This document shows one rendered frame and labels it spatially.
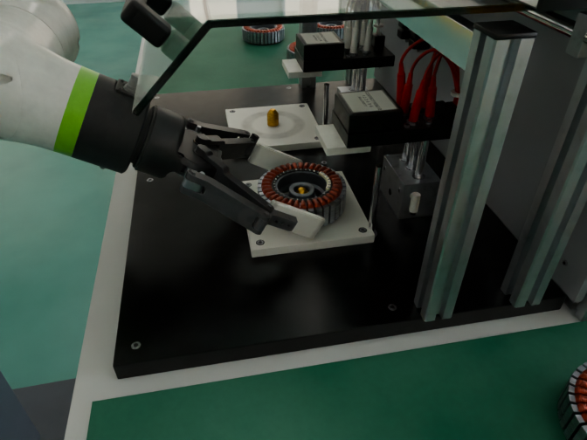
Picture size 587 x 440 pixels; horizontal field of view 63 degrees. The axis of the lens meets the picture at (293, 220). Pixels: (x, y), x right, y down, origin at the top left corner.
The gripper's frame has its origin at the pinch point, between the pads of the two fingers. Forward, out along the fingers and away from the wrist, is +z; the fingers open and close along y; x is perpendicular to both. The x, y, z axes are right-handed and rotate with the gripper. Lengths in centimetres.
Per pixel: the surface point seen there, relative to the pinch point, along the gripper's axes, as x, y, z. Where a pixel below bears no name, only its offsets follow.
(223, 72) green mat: 8, 59, -3
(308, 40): -13.2, 23.3, -0.5
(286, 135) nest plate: 0.9, 19.7, 2.7
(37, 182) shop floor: 113, 144, -38
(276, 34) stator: -2, 76, 9
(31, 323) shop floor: 105, 61, -23
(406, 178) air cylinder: -8.3, -2.2, 10.5
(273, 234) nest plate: 3.8, -5.0, -2.6
